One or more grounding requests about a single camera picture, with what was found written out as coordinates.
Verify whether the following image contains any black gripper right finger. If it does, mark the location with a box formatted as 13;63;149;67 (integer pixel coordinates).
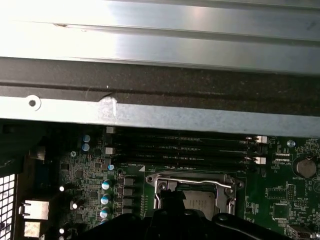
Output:
174;191;286;240

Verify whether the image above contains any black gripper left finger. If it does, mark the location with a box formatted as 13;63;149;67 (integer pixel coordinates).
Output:
77;189;175;240

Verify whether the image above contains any silver green CPU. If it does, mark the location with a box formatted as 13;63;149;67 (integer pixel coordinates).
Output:
176;184;216;217

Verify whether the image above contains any metal locking lever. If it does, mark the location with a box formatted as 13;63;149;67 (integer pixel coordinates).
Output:
153;174;237;191

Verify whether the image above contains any CPU socket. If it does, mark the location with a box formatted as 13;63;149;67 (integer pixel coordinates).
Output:
144;169;246;218

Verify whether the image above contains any RAM slot with black clips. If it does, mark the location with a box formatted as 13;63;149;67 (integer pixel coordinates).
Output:
114;159;258;173
112;139;261;153

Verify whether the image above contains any green motherboard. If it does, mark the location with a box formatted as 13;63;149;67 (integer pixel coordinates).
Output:
24;126;320;240

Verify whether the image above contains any internal USB port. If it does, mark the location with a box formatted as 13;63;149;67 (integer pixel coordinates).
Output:
286;224;313;240

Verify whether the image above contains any round coin cell battery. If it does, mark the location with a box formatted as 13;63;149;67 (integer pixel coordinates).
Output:
296;158;317;179

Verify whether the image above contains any metal rear port block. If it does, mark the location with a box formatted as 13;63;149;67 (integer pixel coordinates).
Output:
18;199;50;221
23;221;42;238

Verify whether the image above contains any black PC case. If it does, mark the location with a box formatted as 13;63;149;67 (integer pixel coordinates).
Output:
0;56;320;240

